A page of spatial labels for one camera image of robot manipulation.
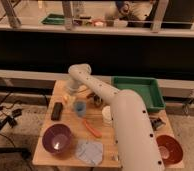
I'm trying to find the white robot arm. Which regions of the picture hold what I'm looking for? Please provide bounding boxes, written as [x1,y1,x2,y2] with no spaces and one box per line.
[67,64,165,171]

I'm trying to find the blue cup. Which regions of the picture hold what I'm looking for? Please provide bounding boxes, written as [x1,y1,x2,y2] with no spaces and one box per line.
[74,101,86,117]

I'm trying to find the black rectangular block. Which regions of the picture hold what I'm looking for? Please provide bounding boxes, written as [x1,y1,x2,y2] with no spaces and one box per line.
[51,102,63,121]

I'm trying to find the white cup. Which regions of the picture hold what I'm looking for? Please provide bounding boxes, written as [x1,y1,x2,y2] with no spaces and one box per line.
[102,106,112,124]

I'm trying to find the orange carrot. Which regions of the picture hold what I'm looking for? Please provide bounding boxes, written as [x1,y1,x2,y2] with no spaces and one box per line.
[82,119,102,138]

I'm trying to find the purple bowl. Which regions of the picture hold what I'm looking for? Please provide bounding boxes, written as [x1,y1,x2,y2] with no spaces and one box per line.
[42,124,72,155]

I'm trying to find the grey-blue cloth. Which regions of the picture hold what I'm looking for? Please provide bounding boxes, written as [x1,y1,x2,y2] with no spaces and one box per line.
[75,140,104,165]

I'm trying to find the background green tray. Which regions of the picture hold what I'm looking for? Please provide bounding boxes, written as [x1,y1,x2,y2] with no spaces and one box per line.
[41,14,65,25]

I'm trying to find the green plastic tray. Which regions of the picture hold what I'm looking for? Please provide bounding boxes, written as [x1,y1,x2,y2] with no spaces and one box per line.
[111,76,165,113]

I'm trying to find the small metal clip object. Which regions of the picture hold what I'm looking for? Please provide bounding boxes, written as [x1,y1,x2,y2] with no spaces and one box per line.
[150,117,165,131]

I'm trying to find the red-brown bowl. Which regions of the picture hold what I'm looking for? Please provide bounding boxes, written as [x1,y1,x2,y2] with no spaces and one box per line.
[156,135,184,165]

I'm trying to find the black cables on floor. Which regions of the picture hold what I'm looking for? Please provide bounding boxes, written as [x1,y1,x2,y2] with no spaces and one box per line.
[0,93,24,141]

